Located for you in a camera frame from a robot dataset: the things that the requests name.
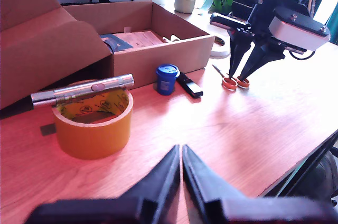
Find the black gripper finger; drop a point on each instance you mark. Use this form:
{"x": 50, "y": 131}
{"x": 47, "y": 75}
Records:
{"x": 236, "y": 55}
{"x": 200, "y": 181}
{"x": 163, "y": 181}
{"x": 264, "y": 55}

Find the brown cardboard box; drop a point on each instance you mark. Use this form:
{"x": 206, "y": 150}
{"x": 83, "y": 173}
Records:
{"x": 158, "y": 57}

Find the flat white tape roll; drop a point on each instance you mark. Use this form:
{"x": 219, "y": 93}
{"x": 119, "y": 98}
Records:
{"x": 220, "y": 52}

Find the black USB stick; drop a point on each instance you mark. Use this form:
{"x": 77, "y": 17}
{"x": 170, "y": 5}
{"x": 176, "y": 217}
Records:
{"x": 191, "y": 88}

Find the small white item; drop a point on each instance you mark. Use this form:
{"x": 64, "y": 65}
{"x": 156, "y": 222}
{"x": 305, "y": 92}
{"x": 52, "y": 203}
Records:
{"x": 171, "y": 38}

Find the small blue lidded cup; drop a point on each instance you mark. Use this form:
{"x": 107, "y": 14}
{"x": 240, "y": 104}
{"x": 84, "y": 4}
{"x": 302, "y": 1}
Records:
{"x": 166, "y": 84}

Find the wide orange tape roll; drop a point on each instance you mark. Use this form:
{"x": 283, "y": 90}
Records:
{"x": 92, "y": 139}

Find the printed paper sheet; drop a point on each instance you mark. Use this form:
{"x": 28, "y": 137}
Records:
{"x": 140, "y": 39}

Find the dark blue booklet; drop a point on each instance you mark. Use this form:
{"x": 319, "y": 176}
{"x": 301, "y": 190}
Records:
{"x": 116, "y": 42}

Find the silver metal flashlight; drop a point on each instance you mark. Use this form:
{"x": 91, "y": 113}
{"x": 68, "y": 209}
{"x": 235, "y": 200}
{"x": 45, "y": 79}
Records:
{"x": 79, "y": 90}

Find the small grey square sticker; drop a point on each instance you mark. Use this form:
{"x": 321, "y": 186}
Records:
{"x": 48, "y": 129}

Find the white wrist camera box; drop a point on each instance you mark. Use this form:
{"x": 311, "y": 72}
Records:
{"x": 298, "y": 33}

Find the black table frame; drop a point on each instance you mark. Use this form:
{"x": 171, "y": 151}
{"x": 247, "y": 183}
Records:
{"x": 303, "y": 166}

